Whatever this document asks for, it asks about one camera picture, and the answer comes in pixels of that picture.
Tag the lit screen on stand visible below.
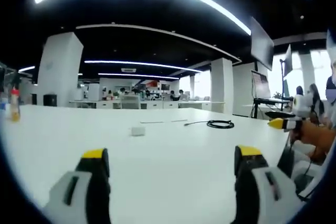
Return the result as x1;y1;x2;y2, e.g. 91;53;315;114
250;69;272;99

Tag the red-capped yellow bottle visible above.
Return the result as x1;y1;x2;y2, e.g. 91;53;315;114
9;88;22;123

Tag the black chair back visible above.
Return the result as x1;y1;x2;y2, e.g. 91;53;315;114
277;144;296;179

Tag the white mesh office chair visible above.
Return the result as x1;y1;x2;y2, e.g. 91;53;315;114
121;94;141;110

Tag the small black monitor on pole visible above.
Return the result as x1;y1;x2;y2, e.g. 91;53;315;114
279;44;293;78

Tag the black Type-C cable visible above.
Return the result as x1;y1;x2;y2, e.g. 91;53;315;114
184;120;235;130

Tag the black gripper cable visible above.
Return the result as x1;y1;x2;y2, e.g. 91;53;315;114
288;131;320;201

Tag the white desk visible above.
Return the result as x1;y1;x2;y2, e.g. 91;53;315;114
0;104;296;224

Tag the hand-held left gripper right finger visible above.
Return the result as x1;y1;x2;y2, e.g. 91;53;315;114
230;145;307;224

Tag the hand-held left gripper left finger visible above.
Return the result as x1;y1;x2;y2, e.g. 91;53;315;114
43;148;112;224

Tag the white charger adapter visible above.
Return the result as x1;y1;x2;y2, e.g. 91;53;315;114
131;126;146;137

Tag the large hanging black monitor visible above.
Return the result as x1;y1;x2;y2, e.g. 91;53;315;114
249;16;275;72

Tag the black standing desk frame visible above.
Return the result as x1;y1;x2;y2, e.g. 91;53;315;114
249;97;293;119

